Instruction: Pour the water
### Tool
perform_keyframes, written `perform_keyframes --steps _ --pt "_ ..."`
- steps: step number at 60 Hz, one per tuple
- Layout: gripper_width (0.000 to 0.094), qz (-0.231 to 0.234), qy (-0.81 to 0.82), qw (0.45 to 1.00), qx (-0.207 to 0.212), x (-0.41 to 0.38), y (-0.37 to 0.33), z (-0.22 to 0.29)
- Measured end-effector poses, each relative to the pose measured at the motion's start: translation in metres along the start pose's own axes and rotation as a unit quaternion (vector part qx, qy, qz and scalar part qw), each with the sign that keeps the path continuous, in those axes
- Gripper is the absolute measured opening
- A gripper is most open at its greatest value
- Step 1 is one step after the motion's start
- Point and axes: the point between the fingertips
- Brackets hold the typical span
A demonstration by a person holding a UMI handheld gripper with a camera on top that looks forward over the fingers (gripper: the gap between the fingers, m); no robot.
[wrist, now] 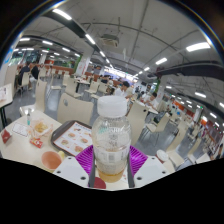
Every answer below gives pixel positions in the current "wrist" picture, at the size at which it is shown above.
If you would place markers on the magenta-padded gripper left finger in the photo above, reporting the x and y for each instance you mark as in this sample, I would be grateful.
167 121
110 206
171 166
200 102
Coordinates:
71 168

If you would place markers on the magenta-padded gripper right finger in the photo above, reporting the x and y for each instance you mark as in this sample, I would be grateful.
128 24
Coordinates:
151 168

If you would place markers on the clear bottle with amber drink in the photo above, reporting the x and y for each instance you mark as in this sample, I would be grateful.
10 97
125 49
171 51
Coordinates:
111 140

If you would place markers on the yellow cup with pink inside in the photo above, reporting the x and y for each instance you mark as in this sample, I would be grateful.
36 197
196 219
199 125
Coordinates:
51 160

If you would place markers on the flat round red coaster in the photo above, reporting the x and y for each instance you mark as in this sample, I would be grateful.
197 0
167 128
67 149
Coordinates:
100 183

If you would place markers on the small red sauce packet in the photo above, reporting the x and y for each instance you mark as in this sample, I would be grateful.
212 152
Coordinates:
36 142

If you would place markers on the cream chair with round hole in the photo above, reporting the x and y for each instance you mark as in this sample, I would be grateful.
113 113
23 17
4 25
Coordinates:
75 110
138 123

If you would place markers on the crumpled food wrapper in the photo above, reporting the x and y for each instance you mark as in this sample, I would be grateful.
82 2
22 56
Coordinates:
40 128

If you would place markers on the white paper slip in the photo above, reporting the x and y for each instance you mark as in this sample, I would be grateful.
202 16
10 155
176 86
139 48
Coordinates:
20 129

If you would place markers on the small clear sanitizer bottle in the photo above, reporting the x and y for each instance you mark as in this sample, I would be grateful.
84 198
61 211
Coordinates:
28 119

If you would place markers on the person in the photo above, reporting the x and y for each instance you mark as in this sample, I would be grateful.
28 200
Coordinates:
34 71
150 99
24 71
122 90

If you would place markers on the red cardboard box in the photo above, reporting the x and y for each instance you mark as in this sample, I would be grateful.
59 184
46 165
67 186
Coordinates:
5 136

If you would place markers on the cream chairs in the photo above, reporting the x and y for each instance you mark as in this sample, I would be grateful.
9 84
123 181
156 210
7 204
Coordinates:
40 96

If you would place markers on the cream dining table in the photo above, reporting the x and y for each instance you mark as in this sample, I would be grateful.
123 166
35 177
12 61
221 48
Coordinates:
5 95

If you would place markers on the ceiling lights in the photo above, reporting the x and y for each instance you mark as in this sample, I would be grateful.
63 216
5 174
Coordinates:
198 46

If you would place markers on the ceiling air conditioner unit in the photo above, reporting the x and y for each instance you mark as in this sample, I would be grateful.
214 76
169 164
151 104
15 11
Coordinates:
110 40

